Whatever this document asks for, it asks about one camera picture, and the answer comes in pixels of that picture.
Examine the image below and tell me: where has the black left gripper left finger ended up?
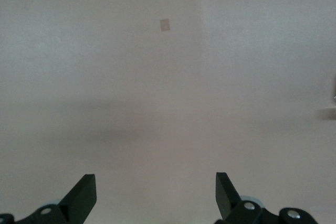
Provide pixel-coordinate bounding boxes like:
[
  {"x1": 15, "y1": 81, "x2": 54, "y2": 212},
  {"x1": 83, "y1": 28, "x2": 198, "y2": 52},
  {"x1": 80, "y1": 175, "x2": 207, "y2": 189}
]
[{"x1": 15, "y1": 173, "x2": 97, "y2": 224}]

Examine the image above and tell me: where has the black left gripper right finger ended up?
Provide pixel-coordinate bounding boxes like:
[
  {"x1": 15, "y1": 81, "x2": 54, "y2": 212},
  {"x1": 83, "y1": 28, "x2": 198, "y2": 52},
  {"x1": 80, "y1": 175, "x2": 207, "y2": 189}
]
[{"x1": 215, "y1": 172, "x2": 264, "y2": 224}]

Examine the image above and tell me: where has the small brown tape patch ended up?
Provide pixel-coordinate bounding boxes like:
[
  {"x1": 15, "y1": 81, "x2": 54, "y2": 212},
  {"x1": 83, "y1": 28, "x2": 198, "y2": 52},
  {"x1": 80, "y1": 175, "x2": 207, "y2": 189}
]
[{"x1": 159, "y1": 18, "x2": 171, "y2": 32}]

